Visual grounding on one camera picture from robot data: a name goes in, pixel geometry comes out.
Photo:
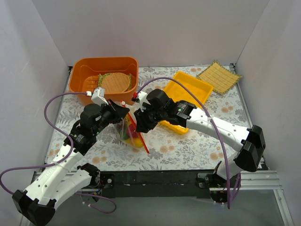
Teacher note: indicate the orange plastic tub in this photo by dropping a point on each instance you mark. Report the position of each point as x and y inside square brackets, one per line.
[85, 75]

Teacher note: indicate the dark purple fake plum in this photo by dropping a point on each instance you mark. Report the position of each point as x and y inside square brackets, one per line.
[120, 127]

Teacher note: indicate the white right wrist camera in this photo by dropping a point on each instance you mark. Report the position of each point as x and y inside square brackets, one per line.
[141, 99]

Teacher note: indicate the clear zip top bag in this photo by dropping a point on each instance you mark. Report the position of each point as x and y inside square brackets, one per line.
[130, 121]

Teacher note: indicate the square yellow bamboo mat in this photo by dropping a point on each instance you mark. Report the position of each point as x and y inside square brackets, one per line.
[219, 77]

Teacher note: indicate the yellow plastic tray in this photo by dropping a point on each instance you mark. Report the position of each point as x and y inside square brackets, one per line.
[200, 89]

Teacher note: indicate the green edged woven mat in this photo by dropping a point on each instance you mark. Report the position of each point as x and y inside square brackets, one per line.
[100, 81]

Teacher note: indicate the round woven bamboo tray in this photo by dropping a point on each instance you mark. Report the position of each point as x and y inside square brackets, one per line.
[115, 82]

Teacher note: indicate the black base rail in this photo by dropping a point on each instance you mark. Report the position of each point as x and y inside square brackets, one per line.
[157, 183]

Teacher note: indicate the orange green fake mango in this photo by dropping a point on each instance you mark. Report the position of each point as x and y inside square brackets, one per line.
[124, 135]

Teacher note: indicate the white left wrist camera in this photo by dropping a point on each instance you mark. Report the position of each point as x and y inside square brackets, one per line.
[97, 96]

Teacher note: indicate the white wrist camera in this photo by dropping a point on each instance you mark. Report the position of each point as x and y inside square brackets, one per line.
[141, 99]
[97, 96]

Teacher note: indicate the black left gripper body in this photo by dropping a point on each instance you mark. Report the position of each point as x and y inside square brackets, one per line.
[114, 112]

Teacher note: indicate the red fake apple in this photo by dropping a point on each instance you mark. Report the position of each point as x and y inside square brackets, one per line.
[133, 134]

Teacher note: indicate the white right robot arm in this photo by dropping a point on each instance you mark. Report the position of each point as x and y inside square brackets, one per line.
[249, 143]

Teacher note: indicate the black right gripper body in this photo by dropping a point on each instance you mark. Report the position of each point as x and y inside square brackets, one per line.
[146, 117]

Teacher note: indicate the yellow fake lemon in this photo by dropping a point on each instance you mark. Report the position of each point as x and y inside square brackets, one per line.
[135, 142]

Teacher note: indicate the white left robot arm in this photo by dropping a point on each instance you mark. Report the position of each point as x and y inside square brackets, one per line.
[39, 201]

